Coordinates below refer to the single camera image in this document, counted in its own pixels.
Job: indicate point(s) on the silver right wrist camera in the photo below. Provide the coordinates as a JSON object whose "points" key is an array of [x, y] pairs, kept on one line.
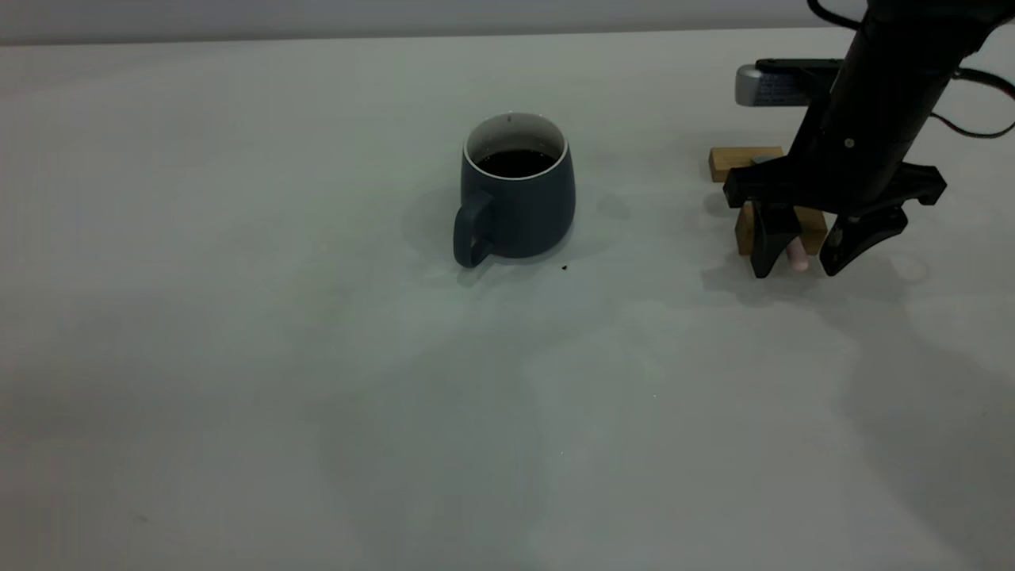
{"points": [[769, 86]]}

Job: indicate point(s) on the dark grey ceramic mug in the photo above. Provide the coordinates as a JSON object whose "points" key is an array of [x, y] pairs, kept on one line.
{"points": [[519, 214]]}

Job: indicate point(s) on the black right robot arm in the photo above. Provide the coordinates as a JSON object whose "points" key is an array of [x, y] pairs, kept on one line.
{"points": [[928, 17]]}

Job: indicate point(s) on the flat rectangular wooden block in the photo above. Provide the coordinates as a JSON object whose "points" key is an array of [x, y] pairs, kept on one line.
{"points": [[733, 162]]}

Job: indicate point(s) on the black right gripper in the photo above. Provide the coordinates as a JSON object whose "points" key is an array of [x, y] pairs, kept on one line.
{"points": [[856, 151]]}

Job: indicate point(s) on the arched wooden block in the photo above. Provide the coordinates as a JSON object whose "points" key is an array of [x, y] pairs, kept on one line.
{"points": [[813, 226]]}

